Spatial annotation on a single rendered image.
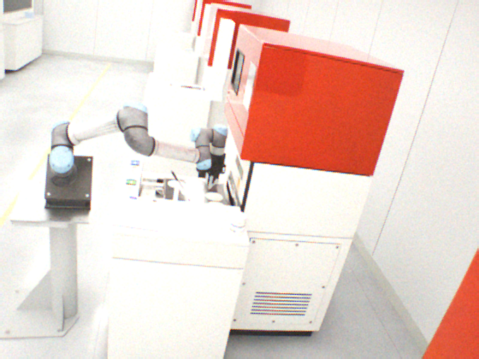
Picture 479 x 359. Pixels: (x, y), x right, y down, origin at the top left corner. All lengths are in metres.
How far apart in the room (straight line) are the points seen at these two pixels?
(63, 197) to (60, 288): 0.63
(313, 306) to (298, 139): 1.13
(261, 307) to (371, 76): 1.50
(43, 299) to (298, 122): 1.87
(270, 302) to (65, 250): 1.25
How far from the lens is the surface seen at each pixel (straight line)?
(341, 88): 2.21
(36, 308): 2.98
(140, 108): 2.08
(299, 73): 2.12
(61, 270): 2.67
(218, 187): 2.63
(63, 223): 2.31
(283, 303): 2.79
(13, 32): 8.44
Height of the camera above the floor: 2.03
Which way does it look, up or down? 24 degrees down
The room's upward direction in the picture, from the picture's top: 11 degrees clockwise
